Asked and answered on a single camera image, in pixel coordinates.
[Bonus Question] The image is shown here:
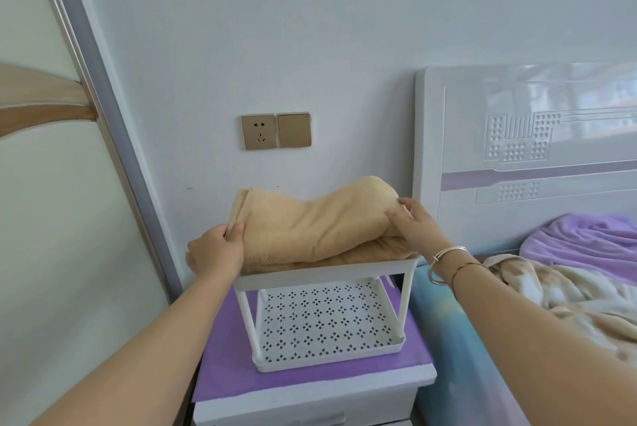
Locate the person's left hand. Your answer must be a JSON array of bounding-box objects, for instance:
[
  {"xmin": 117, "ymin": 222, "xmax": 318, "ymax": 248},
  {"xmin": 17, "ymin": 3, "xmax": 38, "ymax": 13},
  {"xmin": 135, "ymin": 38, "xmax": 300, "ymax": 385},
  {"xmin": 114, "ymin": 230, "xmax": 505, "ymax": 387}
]
[{"xmin": 184, "ymin": 221, "xmax": 248, "ymax": 288}]

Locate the person's right hand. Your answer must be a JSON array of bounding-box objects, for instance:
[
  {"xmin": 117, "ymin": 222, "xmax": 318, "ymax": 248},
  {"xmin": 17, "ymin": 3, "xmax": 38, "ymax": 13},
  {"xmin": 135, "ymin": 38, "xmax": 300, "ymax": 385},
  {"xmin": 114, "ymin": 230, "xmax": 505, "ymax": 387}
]
[{"xmin": 385, "ymin": 197, "xmax": 455, "ymax": 273}]

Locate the plain tan towel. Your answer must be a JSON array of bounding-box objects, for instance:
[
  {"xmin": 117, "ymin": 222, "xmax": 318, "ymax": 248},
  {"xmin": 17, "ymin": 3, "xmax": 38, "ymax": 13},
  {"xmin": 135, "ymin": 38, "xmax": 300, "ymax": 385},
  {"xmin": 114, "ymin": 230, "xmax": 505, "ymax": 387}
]
[{"xmin": 226, "ymin": 175, "xmax": 420, "ymax": 276}]

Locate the white plastic shelf rack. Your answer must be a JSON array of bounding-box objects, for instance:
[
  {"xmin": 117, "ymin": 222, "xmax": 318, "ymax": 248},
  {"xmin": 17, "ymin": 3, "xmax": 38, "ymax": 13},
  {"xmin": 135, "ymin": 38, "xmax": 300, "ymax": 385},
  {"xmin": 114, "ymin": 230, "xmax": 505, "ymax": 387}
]
[{"xmin": 232, "ymin": 255, "xmax": 420, "ymax": 375}]

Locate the purple towel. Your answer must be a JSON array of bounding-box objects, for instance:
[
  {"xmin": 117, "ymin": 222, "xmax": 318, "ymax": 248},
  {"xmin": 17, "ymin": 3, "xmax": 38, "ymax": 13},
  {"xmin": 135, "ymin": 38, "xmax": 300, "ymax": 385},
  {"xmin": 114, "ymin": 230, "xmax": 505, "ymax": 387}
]
[{"xmin": 518, "ymin": 212, "xmax": 637, "ymax": 288}]

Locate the beige white patterned towel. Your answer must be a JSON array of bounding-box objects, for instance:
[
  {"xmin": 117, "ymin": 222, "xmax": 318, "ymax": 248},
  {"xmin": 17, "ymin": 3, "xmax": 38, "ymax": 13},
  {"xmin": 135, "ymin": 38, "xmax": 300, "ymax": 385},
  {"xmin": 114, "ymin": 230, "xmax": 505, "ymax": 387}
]
[{"xmin": 481, "ymin": 253, "xmax": 637, "ymax": 368}]

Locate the person's left forearm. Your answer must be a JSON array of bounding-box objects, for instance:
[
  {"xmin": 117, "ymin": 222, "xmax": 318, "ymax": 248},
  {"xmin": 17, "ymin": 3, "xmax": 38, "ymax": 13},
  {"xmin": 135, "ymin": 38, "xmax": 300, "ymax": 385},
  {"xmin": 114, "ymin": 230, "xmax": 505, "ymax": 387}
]
[{"xmin": 29, "ymin": 266, "xmax": 241, "ymax": 426}]

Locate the purple floor mat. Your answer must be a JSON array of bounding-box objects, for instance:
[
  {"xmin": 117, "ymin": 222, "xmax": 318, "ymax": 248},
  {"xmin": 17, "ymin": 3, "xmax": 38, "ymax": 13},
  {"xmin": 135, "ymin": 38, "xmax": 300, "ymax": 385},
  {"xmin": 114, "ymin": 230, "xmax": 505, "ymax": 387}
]
[{"xmin": 190, "ymin": 280, "xmax": 435, "ymax": 405}]

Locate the white glossy headboard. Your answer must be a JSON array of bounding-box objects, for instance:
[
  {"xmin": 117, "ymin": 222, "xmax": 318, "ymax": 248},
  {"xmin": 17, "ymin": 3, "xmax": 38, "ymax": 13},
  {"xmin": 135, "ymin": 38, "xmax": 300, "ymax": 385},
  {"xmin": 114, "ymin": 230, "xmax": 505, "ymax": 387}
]
[{"xmin": 411, "ymin": 60, "xmax": 637, "ymax": 258}]

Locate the white wardrobe door beige curve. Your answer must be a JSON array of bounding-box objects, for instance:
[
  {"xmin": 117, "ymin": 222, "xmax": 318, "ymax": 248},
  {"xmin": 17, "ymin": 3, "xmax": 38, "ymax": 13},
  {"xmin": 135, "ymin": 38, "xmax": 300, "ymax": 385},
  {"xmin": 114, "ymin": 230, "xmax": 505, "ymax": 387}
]
[{"xmin": 0, "ymin": 0, "xmax": 173, "ymax": 426}]

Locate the white bedside nightstand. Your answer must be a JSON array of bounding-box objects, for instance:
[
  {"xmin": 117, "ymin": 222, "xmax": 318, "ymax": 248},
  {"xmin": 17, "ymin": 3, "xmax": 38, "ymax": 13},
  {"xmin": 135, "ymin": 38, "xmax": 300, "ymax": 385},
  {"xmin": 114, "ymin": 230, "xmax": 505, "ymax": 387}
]
[{"xmin": 190, "ymin": 280, "xmax": 439, "ymax": 426}]

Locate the silver bangle bracelet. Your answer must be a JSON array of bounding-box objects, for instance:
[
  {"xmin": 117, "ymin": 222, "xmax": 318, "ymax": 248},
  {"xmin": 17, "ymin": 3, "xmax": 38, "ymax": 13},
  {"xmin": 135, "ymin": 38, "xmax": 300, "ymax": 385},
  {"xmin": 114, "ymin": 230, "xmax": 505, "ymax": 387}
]
[{"xmin": 427, "ymin": 246, "xmax": 472, "ymax": 287}]

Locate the gold wall power socket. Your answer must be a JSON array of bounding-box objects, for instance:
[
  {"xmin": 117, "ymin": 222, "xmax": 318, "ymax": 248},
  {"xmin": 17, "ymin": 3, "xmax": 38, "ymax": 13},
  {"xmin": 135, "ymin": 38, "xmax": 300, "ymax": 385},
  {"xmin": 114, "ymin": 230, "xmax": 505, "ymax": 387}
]
[{"xmin": 240, "ymin": 113, "xmax": 277, "ymax": 151}]

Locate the gold wall switch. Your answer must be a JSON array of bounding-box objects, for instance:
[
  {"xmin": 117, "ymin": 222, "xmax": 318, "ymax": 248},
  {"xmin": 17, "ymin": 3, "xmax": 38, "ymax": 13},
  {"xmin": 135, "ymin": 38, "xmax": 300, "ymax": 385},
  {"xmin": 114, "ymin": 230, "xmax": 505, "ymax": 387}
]
[{"xmin": 275, "ymin": 111, "xmax": 314, "ymax": 149}]

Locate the grey metal door frame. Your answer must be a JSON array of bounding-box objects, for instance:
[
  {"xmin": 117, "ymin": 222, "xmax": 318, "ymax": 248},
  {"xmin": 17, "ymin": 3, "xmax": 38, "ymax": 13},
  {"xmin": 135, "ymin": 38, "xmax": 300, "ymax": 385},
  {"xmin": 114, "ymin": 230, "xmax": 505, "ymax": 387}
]
[{"xmin": 29, "ymin": 0, "xmax": 186, "ymax": 303}]

